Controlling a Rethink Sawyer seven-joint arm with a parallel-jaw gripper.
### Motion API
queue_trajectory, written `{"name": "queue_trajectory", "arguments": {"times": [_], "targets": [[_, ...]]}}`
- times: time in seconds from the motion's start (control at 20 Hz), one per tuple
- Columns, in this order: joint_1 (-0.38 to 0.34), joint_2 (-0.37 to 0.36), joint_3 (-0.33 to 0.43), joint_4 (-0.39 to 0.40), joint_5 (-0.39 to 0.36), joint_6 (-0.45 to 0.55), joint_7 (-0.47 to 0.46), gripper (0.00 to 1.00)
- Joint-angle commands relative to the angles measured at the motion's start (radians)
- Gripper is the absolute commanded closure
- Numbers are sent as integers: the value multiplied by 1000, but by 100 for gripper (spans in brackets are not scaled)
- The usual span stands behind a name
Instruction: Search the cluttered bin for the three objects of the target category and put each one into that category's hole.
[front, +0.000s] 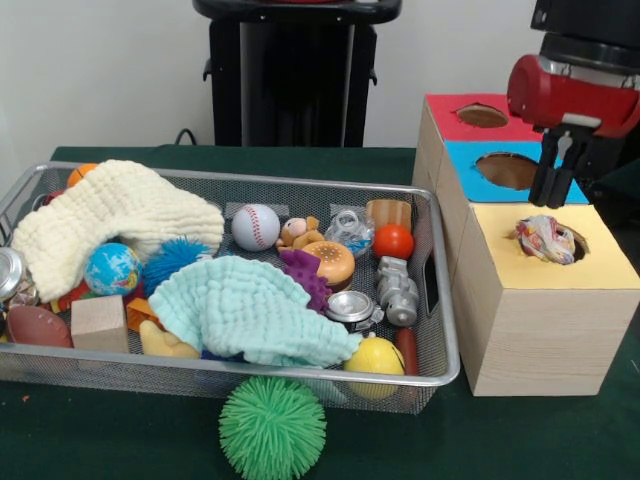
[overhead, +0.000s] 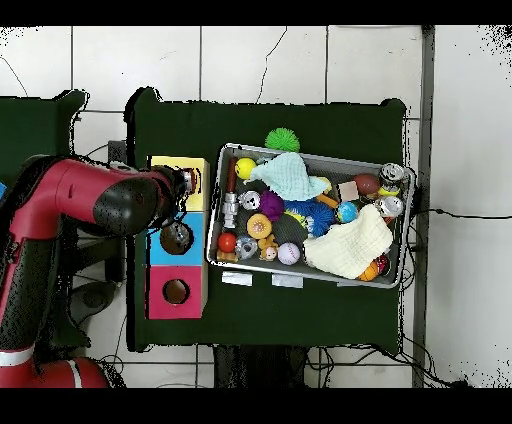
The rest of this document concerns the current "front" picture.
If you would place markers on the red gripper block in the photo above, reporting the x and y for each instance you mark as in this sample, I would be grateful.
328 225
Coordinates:
565 97

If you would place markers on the colourful polka dot cloth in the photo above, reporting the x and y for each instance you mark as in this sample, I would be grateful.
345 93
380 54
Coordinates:
545 237

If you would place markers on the light teal cloth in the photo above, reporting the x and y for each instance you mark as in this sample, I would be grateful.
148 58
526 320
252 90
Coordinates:
240 305

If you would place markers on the green spiky puffer ball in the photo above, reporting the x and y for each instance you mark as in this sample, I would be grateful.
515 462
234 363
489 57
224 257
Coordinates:
272 425

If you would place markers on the blue puffer ball with eyes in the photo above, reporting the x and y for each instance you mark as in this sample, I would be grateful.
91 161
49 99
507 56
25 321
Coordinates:
170 260

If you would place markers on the cream knitted cloth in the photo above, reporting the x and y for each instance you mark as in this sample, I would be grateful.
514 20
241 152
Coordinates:
115 200

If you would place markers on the plain wooden cube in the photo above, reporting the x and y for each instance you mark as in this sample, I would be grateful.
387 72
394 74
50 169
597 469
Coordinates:
100 322

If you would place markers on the wooden box with three holes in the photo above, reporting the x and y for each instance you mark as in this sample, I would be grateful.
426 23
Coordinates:
550 340

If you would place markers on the dark green table cloth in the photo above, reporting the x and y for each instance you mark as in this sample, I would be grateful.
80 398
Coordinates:
450 440
625 182

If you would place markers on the yellow ball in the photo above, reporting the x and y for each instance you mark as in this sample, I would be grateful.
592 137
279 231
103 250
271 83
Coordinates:
375 357

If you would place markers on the purple spiky ball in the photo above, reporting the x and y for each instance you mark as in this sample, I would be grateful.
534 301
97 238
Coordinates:
305 272

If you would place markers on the white baseball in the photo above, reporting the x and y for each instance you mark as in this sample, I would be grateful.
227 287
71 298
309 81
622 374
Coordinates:
256 226

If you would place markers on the globe print ball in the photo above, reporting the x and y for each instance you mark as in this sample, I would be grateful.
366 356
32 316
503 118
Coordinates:
112 270

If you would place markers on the orange toy basketball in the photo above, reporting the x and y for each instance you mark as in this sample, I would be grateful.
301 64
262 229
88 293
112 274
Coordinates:
79 175

